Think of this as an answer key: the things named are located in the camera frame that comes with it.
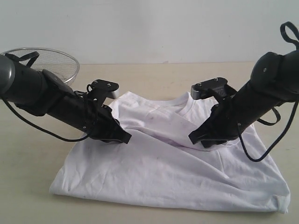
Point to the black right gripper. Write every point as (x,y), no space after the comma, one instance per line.
(223,125)

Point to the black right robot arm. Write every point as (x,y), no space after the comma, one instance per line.
(274,80)

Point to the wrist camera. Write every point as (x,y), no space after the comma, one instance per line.
(217,88)
(100,89)

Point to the white t-shirt red print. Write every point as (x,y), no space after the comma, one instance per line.
(160,167)

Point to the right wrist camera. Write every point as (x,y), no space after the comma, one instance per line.
(217,88)

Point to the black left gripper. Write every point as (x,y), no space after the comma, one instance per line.
(84,116)

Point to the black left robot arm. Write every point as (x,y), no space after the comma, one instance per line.
(41,92)

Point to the metal wire mesh basket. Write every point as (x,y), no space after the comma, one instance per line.
(63,65)

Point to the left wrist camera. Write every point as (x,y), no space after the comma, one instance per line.
(100,89)

